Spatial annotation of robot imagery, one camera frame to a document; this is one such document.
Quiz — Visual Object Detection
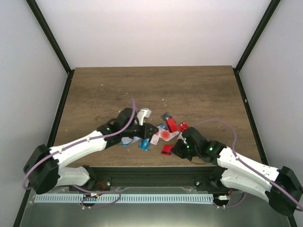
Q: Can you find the white card with red circle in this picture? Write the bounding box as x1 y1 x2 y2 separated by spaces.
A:
157 125 179 141

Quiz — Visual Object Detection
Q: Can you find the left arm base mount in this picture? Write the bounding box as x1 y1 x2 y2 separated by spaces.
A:
69 180 110 192

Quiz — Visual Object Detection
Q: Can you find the dark red credit card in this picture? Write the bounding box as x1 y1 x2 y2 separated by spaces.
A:
177 122 189 132

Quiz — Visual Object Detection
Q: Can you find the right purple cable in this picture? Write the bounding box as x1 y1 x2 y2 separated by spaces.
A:
195 119 303 211

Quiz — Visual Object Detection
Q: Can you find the dark grey credit card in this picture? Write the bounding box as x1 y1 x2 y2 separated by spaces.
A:
160 112 172 121

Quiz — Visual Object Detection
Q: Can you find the blue credit card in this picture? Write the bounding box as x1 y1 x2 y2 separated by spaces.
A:
138 139 151 151

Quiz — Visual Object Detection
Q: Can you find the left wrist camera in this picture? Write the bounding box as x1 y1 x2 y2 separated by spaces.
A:
136 108 152 126

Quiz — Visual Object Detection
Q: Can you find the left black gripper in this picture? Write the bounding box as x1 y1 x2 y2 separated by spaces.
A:
122 122 159 140

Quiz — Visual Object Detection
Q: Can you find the light blue slotted cable duct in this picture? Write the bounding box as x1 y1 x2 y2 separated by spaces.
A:
34 193 214 204

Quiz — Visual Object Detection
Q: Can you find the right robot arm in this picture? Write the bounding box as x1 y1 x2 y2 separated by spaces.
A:
171 127 303 217

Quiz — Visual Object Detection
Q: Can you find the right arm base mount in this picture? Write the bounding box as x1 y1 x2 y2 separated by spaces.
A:
194 176 230 193

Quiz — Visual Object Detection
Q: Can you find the teal leather card holder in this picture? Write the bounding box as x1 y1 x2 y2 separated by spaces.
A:
120 137 141 148

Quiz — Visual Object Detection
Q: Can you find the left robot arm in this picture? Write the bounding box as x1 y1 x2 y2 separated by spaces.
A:
24 108 159 194

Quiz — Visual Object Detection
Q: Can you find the red card upper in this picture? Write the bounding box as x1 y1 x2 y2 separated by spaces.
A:
165 118 178 133

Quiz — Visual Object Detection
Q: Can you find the large red card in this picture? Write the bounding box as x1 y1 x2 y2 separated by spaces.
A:
161 145 174 156

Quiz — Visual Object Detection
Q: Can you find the white card with black stripe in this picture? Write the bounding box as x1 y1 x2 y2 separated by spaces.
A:
149 133 160 145

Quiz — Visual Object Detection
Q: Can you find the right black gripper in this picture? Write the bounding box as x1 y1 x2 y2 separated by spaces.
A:
171 139 200 161

